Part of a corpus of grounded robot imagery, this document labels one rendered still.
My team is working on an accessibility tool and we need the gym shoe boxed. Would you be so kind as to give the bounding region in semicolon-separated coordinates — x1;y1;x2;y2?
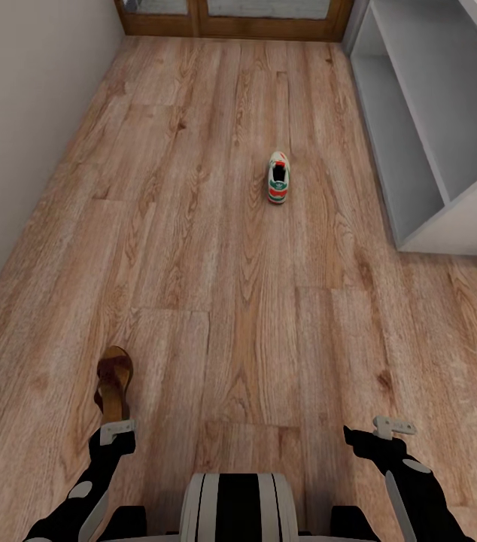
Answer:
268;152;290;204

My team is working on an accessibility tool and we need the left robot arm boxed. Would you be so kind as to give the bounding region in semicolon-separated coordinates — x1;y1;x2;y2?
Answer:
23;419;140;542

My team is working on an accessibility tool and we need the sandal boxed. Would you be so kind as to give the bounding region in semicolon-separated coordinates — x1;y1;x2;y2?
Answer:
93;346;133;424

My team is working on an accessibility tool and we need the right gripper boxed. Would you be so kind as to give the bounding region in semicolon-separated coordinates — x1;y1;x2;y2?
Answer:
343;425;408;467

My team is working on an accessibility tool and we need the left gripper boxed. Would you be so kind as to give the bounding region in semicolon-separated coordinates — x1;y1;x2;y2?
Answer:
89;428;136;468

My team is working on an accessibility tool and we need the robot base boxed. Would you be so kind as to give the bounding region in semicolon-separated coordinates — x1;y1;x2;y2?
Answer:
96;506;376;542

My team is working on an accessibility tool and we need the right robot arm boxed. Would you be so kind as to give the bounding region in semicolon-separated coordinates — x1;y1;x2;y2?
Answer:
343;416;475;542

